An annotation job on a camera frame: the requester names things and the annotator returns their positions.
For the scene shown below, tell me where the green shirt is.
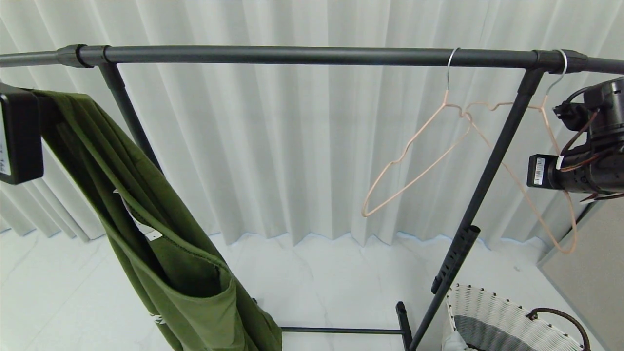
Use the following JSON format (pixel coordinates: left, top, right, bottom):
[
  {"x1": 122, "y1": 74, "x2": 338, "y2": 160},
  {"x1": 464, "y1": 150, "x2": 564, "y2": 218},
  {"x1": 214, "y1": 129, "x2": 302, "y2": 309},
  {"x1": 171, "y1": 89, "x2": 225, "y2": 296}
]
[{"x1": 34, "y1": 90, "x2": 283, "y2": 351}]

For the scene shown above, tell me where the black clothes rack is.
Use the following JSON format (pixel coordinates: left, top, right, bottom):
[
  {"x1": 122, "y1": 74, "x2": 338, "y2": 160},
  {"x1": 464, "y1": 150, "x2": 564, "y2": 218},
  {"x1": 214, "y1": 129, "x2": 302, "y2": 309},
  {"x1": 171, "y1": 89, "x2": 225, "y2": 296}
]
[{"x1": 0, "y1": 45, "x2": 624, "y2": 351}]

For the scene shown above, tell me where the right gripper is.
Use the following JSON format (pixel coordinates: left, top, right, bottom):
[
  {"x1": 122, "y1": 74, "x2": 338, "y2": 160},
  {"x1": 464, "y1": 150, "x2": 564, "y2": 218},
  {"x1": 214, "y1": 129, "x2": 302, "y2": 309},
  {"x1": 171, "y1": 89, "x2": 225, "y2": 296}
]
[{"x1": 527, "y1": 145, "x2": 624, "y2": 195}]

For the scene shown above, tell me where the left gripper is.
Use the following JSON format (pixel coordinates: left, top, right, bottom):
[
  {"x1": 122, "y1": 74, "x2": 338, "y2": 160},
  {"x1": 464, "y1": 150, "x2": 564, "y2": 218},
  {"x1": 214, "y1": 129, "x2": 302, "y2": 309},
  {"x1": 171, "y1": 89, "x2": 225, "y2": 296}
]
[{"x1": 0, "y1": 82, "x2": 44, "y2": 185}]

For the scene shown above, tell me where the white laundry basket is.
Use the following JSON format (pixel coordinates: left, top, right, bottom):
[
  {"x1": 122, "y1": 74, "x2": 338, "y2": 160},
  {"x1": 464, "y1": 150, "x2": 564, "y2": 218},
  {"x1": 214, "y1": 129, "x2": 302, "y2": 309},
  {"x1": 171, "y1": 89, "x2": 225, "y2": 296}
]
[{"x1": 441, "y1": 284, "x2": 591, "y2": 351}]

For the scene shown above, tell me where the pink clothes hanger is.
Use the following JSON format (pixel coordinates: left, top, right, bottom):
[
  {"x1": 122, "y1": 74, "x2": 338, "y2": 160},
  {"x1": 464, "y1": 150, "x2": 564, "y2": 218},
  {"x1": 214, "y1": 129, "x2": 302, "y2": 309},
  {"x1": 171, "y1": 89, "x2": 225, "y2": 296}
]
[
  {"x1": 463, "y1": 49, "x2": 578, "y2": 255},
  {"x1": 362, "y1": 47, "x2": 472, "y2": 217}
]

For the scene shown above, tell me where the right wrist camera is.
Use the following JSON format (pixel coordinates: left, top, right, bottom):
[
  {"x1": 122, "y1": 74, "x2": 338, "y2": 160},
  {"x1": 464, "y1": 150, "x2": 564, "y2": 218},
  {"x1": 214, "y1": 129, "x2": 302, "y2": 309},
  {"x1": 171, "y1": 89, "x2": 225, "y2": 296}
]
[{"x1": 553, "y1": 77, "x2": 624, "y2": 142}]

